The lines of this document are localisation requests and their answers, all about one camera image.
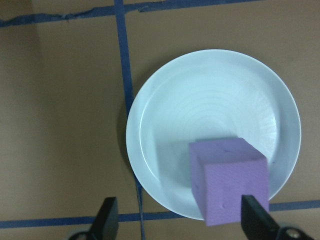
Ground purple foam cube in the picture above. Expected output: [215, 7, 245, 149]
[187, 136, 271, 228]

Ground pale blue round plate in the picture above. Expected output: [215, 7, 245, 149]
[125, 49, 302, 222]

